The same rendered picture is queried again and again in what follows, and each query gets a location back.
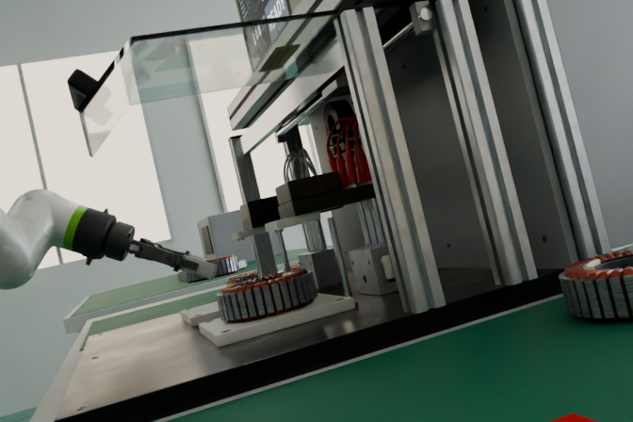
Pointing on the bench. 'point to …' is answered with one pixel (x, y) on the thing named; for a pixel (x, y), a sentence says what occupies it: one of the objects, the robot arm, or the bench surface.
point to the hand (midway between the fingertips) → (208, 268)
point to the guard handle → (80, 87)
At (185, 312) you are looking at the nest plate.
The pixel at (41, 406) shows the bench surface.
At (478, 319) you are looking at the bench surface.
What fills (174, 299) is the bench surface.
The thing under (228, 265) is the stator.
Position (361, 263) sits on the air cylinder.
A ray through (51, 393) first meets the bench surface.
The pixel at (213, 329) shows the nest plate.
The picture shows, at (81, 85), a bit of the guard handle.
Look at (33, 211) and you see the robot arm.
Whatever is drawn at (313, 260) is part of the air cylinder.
